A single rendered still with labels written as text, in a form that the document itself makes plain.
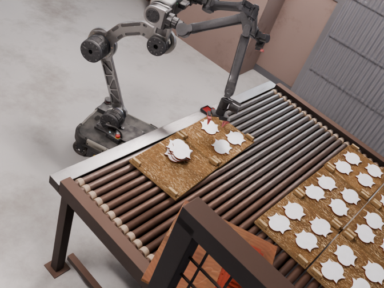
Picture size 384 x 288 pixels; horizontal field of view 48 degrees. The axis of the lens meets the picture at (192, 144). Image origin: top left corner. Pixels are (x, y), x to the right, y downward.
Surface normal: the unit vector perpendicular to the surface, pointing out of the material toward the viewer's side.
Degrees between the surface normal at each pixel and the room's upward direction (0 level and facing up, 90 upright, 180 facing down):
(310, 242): 0
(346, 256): 0
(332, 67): 90
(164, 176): 0
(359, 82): 90
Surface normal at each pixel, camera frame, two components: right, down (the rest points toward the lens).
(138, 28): -0.33, 0.54
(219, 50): -0.61, 0.36
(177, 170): 0.29, -0.72
